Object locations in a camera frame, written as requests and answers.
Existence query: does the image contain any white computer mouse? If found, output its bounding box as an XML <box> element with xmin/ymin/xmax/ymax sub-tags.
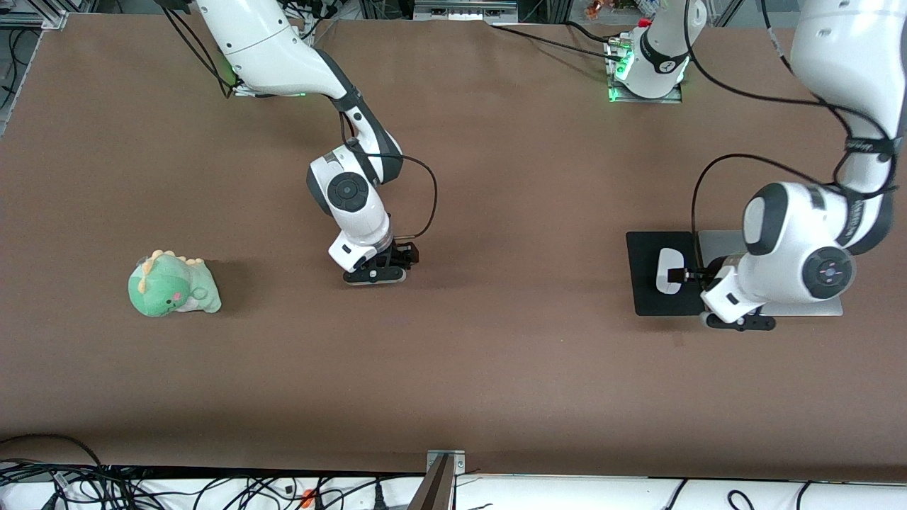
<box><xmin>655</xmin><ymin>247</ymin><xmax>687</xmax><ymax>295</ymax></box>

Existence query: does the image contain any black mouse pad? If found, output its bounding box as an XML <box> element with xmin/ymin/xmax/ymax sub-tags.
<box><xmin>625</xmin><ymin>231</ymin><xmax>707</xmax><ymax>317</ymax></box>

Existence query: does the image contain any silver closed laptop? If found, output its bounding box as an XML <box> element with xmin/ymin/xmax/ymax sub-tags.
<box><xmin>697</xmin><ymin>229</ymin><xmax>845</xmax><ymax>318</ymax></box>

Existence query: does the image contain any green dinosaur plush toy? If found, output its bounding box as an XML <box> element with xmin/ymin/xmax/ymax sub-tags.
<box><xmin>128</xmin><ymin>249</ymin><xmax>222</xmax><ymax>318</ymax></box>

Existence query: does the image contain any silver metal box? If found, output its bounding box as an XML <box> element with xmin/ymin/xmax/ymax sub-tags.
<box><xmin>413</xmin><ymin>0</ymin><xmax>519</xmax><ymax>22</ymax></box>

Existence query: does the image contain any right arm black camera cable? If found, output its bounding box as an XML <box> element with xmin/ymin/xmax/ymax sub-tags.
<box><xmin>339</xmin><ymin>110</ymin><xmax>439</xmax><ymax>240</ymax></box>

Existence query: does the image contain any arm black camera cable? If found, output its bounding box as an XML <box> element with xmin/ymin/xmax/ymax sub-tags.
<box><xmin>684</xmin><ymin>0</ymin><xmax>901</xmax><ymax>274</ymax></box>
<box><xmin>339</xmin><ymin>110</ymin><xmax>439</xmax><ymax>240</ymax></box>

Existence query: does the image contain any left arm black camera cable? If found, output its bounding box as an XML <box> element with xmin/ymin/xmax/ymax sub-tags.
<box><xmin>684</xmin><ymin>0</ymin><xmax>901</xmax><ymax>274</ymax></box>

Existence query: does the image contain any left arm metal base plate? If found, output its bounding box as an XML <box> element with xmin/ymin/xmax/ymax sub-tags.
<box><xmin>607</xmin><ymin>81</ymin><xmax>684</xmax><ymax>104</ymax></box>

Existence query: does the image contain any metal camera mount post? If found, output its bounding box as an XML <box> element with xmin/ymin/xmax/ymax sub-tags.
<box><xmin>425</xmin><ymin>449</ymin><xmax>467</xmax><ymax>510</ymax></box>

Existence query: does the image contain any aluminium frame profile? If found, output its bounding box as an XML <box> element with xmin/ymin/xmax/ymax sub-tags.
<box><xmin>0</xmin><ymin>0</ymin><xmax>69</xmax><ymax>30</ymax></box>

